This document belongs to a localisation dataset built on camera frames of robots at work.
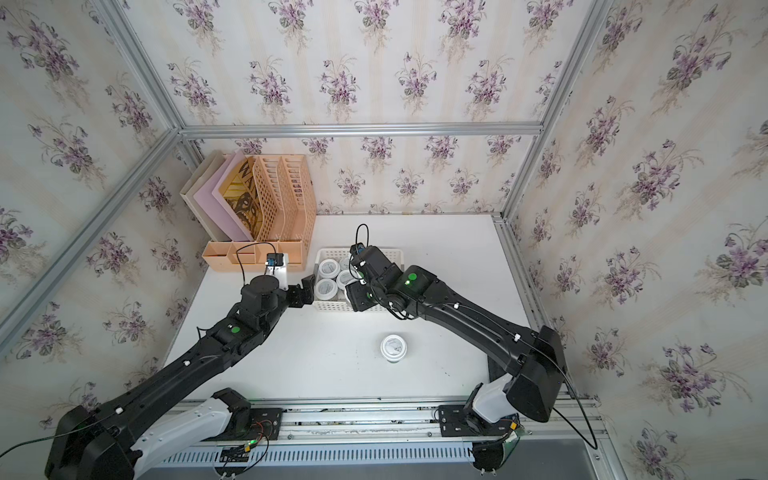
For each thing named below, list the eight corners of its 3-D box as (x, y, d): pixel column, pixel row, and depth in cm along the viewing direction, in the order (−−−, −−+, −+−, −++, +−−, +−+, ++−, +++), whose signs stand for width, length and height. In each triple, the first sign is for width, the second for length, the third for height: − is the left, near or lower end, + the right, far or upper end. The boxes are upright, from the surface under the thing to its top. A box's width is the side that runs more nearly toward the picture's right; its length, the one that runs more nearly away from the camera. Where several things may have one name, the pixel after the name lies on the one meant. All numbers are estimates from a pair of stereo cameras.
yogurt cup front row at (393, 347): (380, 365, 84) (380, 357, 78) (380, 343, 88) (380, 334, 82) (406, 366, 84) (408, 357, 78) (405, 343, 88) (406, 334, 83)
